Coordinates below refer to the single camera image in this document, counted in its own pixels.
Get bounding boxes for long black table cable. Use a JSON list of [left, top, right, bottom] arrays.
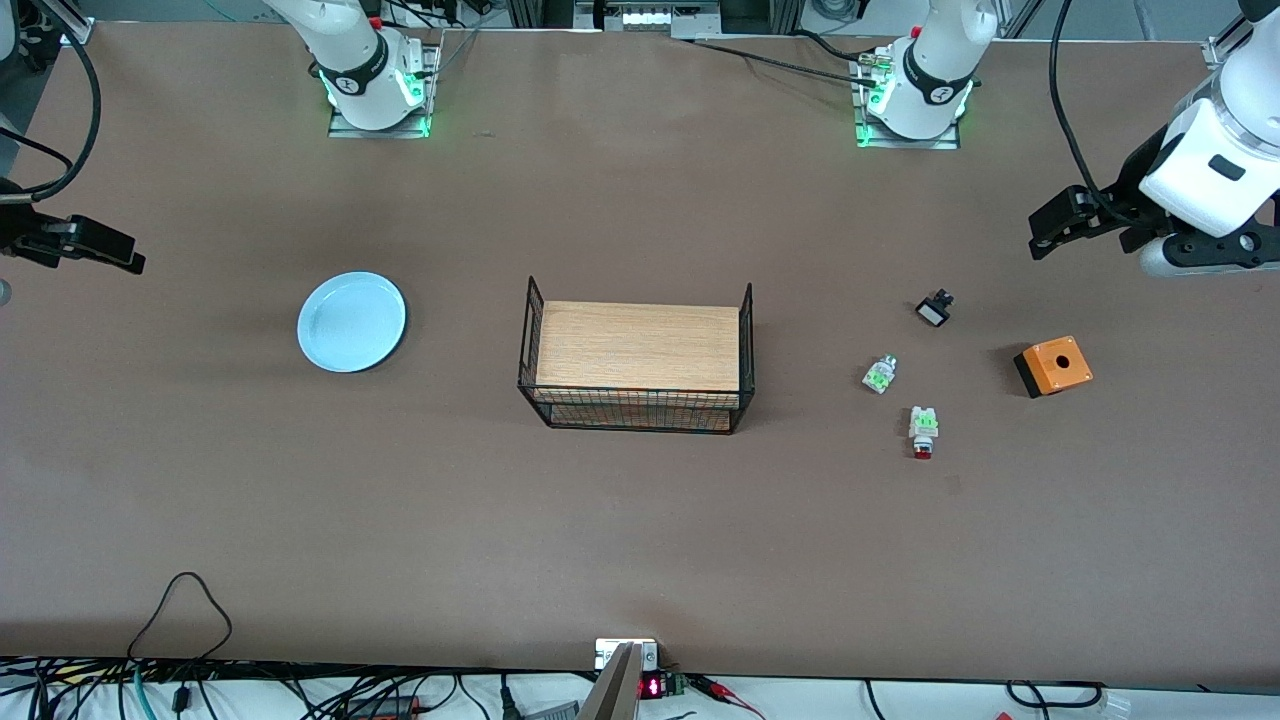
[[688, 38, 881, 87]]

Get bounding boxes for light blue round plate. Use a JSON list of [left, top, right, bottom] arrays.
[[297, 271, 408, 374]]

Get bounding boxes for black looped cable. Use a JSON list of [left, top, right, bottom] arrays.
[[127, 572, 233, 663]]

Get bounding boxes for black wire rack wooden shelf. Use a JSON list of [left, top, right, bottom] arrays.
[[517, 276, 756, 436]]

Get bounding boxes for aluminium frame with light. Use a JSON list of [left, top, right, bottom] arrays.
[[575, 0, 721, 31]]

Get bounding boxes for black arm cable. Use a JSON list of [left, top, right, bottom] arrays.
[[1048, 0, 1141, 226], [0, 0, 103, 201]]

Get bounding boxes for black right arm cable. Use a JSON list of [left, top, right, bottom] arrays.
[[0, 0, 103, 201]]

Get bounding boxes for black coiled cable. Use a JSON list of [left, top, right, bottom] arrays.
[[1005, 680, 1106, 709]]

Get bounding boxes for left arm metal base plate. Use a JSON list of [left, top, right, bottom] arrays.
[[852, 50, 963, 151]]

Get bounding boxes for red test probe lead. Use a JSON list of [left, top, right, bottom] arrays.
[[695, 675, 766, 720]]

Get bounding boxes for orange button enclosure box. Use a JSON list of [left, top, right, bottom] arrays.
[[1013, 336, 1094, 399]]

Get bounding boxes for grey angled bar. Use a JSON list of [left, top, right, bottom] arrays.
[[578, 643, 643, 720]]

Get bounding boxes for small white metal bracket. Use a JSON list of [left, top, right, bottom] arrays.
[[595, 638, 659, 671]]

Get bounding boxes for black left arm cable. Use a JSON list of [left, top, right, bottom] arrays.
[[1048, 0, 1141, 226]]

